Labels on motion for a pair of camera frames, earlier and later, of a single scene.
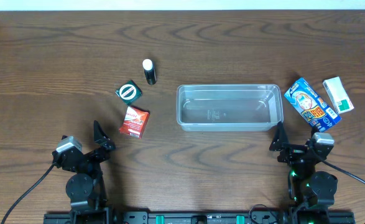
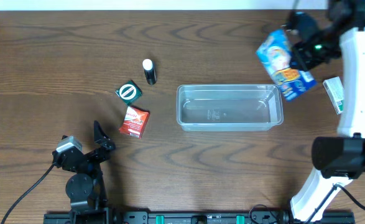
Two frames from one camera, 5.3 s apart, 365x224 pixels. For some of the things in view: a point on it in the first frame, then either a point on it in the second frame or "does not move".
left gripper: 91,154 does not move
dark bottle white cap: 150,71 does not move
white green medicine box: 338,94 does not move
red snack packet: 134,122 does not move
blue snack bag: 303,96 to 275,51
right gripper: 295,151 to 302,46
